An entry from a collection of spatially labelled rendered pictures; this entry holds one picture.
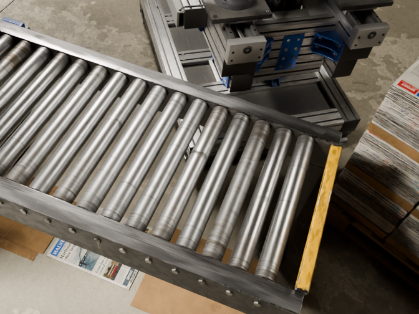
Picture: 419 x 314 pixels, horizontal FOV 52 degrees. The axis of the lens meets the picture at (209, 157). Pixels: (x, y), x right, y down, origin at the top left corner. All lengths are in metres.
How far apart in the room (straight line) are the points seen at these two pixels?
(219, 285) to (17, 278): 1.10
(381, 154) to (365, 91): 1.10
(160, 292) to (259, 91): 1.06
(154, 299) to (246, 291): 0.86
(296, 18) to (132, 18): 1.38
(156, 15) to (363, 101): 1.27
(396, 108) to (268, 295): 0.79
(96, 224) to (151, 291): 0.81
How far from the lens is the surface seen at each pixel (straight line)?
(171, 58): 2.26
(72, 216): 1.06
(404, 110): 1.49
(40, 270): 1.90
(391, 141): 1.59
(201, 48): 2.36
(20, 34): 1.52
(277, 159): 1.17
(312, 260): 1.02
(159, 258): 0.99
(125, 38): 2.73
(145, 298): 1.80
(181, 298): 1.80
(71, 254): 1.90
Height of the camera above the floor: 1.71
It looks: 54 degrees down
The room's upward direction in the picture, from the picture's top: 9 degrees clockwise
